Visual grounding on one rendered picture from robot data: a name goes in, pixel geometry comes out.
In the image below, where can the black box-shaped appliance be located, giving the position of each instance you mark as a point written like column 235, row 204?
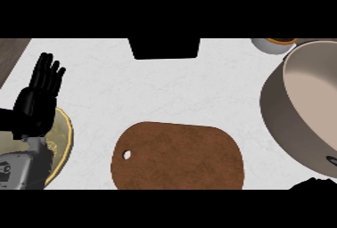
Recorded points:
column 165, row 47

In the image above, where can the olive plate with yellow rim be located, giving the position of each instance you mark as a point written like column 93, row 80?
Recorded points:
column 59, row 139

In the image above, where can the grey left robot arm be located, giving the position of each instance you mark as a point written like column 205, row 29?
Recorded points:
column 21, row 166

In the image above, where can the large grey metal pot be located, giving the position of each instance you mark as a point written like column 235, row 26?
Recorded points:
column 303, row 107

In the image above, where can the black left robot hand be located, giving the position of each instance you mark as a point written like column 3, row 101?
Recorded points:
column 35, row 101

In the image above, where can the brown wooden cutting board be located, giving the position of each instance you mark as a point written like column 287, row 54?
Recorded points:
column 177, row 157

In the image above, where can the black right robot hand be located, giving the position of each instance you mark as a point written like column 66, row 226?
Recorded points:
column 313, row 184

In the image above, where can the white cup with orange rim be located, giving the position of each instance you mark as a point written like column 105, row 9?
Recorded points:
column 272, row 46

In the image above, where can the dark wooden panel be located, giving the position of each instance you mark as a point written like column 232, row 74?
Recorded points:
column 10, row 56

